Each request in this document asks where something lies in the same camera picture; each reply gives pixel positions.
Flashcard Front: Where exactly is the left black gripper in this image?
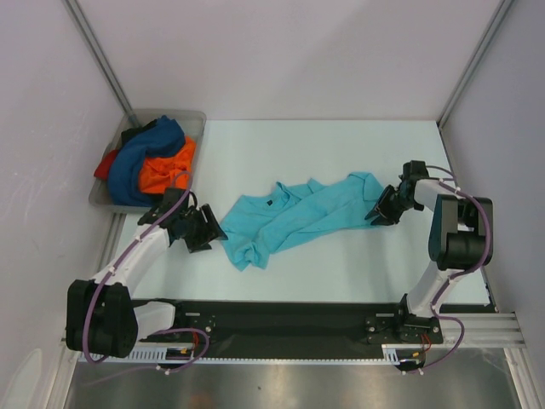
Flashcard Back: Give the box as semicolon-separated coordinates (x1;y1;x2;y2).
180;204;227;253

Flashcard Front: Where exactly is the light blue t-shirt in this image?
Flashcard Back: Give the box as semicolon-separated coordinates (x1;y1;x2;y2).
221;172;383;271

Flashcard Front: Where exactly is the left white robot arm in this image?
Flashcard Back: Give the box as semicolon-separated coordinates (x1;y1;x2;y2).
66;187;227;363

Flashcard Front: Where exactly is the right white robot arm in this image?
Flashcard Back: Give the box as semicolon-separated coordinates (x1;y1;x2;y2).
365;160;493;344

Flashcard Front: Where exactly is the orange t-shirt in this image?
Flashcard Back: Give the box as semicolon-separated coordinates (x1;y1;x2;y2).
138;137;197;194

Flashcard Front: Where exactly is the dark blue t-shirt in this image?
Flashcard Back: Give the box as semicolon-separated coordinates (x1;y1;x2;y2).
106;115;186;207

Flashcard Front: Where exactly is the red t-shirt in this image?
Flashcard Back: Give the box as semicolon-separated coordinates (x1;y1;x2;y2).
94;149;118;181

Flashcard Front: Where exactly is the black t-shirt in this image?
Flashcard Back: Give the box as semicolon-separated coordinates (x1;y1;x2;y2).
121;119;157;147

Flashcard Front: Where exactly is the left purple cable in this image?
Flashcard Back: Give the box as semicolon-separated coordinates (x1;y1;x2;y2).
83;170;212;376

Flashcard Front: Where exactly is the purple cable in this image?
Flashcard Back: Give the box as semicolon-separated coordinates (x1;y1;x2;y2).
83;170;212;376
399;164;496;376

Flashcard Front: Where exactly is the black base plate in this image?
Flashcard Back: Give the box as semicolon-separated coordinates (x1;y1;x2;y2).
84;297;499;361

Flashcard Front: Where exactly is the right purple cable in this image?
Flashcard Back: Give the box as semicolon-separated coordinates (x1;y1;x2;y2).
399;164;496;376

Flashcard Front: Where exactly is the white cable duct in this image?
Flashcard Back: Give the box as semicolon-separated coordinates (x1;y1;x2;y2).
104;343;423;366

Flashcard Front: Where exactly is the right aluminium corner post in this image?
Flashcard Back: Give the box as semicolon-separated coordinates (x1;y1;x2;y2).
436;0;518;132

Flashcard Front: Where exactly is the aluminium corner post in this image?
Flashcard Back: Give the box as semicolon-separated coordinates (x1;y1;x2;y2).
436;0;518;132
61;0;140;126

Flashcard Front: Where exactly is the left aluminium corner post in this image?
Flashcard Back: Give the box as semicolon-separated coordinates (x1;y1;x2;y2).
61;0;140;126

